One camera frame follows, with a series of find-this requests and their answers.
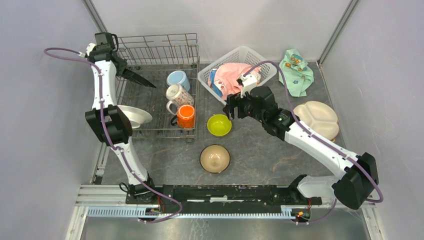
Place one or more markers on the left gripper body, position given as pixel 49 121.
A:
pixel 122 64

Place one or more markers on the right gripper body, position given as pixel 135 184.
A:
pixel 245 107

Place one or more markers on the white deep plate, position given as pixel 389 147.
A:
pixel 136 116

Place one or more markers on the light blue cup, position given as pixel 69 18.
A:
pixel 178 77

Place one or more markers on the white floral mug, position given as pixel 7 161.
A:
pixel 178 96

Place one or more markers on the cream plate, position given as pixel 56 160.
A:
pixel 320 117

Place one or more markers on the orange mug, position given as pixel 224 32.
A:
pixel 185 117

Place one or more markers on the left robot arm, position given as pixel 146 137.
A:
pixel 108 122

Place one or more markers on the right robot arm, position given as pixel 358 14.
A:
pixel 354 177

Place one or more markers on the pink patterned cloth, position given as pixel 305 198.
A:
pixel 227 75

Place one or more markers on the green patterned cloth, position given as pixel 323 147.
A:
pixel 296 72

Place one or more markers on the yellow-green bowl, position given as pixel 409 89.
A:
pixel 219 125

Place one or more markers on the blue cloth in basket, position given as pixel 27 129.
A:
pixel 215 86

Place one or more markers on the white plastic basket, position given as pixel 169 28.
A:
pixel 241 54

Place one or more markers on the beige bowl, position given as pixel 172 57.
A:
pixel 215 158

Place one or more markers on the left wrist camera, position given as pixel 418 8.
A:
pixel 89 49

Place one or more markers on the metal wire dish rack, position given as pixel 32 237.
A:
pixel 154 57

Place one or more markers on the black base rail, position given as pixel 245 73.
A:
pixel 216 199

